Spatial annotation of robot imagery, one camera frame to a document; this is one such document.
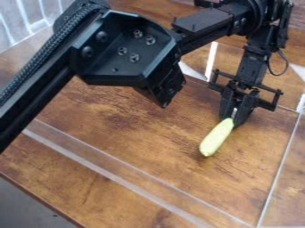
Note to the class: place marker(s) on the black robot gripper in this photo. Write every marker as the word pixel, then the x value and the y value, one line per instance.
pixel 240 96

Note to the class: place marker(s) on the green handled metal spoon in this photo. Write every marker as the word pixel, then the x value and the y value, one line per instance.
pixel 215 139

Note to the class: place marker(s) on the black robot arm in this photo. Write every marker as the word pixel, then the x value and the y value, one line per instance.
pixel 114 48

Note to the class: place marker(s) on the clear acrylic enclosure wall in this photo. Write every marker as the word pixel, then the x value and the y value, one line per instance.
pixel 114 162

